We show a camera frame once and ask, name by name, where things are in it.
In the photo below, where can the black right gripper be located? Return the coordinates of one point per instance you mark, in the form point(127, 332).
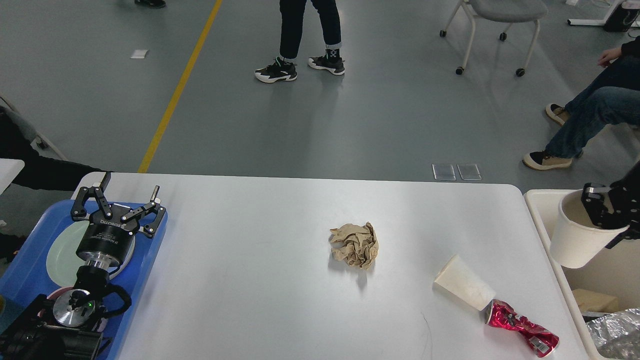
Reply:
point(624, 195)

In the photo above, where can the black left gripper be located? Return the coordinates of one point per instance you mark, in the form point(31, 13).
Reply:
point(106, 240)

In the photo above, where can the white paper cup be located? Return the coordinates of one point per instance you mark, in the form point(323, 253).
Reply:
point(576, 239)
point(459, 279)

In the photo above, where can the green plate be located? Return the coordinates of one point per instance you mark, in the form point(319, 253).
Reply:
point(62, 262)

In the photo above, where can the brown paper bag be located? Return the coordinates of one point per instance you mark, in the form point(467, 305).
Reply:
point(591, 301)

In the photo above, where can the pink mug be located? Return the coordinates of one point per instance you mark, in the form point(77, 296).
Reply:
point(58, 293)

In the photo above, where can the red foil wrapper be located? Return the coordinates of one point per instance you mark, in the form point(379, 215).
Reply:
point(541, 341)

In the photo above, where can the aluminium foil tray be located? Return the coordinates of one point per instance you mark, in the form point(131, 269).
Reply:
point(588, 316)

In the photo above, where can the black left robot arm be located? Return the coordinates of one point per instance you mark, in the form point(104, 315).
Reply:
point(72, 290)

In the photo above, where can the beige plastic bin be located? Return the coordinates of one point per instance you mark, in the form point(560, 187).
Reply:
point(614, 272)

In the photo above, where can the pink plate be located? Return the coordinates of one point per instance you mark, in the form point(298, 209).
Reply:
point(126, 261)

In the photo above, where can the blue plastic tray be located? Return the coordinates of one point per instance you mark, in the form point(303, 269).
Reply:
point(27, 277)

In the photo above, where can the person in blue jeans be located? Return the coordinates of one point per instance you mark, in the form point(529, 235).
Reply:
point(612, 98)

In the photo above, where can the seated person in black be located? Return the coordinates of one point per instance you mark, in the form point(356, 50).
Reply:
point(39, 172)

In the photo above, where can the floor socket plate right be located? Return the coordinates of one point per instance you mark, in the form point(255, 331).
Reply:
point(469, 172)

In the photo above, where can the floor socket plate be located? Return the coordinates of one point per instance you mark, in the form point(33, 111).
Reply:
point(469, 172)
point(444, 172)

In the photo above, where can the white paper on floor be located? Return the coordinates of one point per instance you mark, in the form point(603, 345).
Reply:
point(139, 54)

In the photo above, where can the floor socket plate left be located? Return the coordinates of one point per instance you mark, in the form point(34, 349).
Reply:
point(444, 172)

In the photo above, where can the white office chair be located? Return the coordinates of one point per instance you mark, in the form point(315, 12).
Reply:
point(509, 12)

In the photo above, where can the crumpled brown paper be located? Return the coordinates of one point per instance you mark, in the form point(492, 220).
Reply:
point(358, 245)

